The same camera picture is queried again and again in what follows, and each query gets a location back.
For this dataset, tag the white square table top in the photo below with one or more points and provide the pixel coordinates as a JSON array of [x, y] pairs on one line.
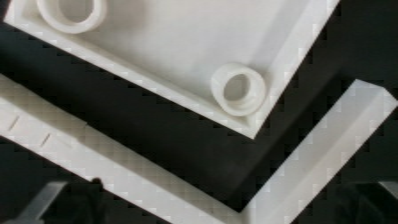
[[161, 41]]

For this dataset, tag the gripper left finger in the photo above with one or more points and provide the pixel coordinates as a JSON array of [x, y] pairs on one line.
[[30, 215]]

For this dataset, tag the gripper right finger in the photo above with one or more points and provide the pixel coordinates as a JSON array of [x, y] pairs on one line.
[[389, 185]]

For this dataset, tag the white U-shaped fence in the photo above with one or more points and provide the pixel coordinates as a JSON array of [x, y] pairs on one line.
[[55, 135]]

